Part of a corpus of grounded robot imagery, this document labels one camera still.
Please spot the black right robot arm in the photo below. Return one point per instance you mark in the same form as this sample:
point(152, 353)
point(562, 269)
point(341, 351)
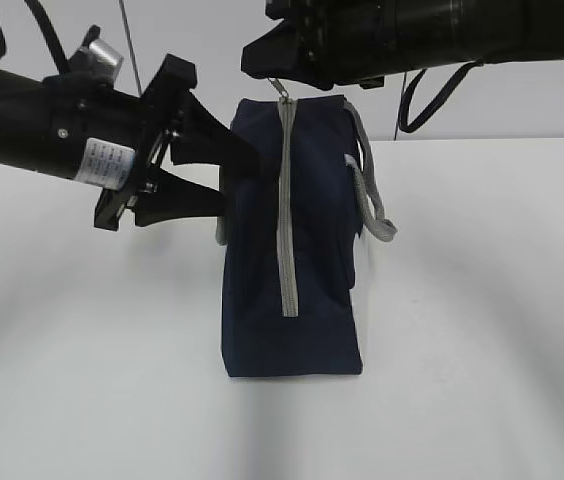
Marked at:
point(423, 34)

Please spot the navy blue lunch bag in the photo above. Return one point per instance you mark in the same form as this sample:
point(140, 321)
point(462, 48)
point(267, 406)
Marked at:
point(289, 236)

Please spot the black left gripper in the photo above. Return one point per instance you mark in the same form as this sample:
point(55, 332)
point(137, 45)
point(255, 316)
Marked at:
point(170, 115)

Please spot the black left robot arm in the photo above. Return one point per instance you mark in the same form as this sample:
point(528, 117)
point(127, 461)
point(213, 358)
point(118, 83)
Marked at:
point(77, 127)

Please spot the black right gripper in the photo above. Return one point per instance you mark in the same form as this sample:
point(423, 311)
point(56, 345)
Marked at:
point(322, 44)

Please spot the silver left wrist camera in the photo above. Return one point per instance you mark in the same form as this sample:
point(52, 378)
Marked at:
point(96, 57)

